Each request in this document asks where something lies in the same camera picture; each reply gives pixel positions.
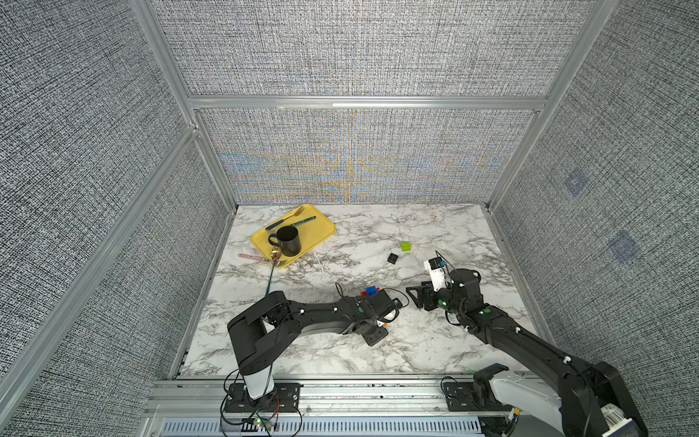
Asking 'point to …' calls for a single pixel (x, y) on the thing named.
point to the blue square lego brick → (370, 290)
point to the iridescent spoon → (276, 255)
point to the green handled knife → (305, 220)
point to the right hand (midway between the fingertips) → (415, 279)
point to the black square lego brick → (392, 259)
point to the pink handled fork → (250, 256)
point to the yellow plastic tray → (311, 233)
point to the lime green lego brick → (406, 247)
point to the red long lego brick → (363, 293)
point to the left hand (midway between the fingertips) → (380, 328)
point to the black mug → (288, 239)
